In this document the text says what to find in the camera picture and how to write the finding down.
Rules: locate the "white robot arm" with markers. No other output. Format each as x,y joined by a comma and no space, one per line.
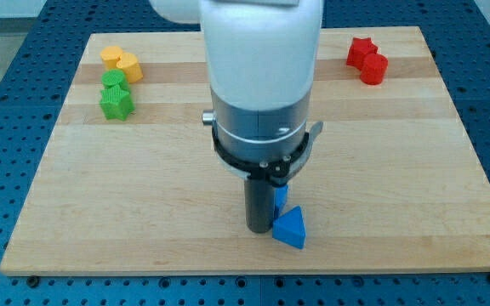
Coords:
261,58

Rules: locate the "wooden board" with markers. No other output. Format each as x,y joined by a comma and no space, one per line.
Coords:
393,184

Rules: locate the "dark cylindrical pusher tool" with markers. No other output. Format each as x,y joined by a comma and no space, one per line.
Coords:
260,205

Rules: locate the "blue block behind tool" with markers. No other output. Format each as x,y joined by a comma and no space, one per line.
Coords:
280,201

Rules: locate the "blue triangular prism block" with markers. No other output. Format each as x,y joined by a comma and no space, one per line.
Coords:
289,228

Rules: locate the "green star block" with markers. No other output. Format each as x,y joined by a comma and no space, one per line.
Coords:
116,103

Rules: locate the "yellow cylinder block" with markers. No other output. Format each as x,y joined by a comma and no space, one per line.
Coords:
129,64

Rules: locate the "red cylinder block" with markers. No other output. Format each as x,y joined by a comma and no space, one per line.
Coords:
374,67

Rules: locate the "green cylinder block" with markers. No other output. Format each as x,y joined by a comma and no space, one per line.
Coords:
115,78

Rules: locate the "red star block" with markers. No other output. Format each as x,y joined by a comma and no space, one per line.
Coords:
358,50

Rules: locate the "yellow block left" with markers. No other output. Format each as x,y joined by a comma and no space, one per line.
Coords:
110,55

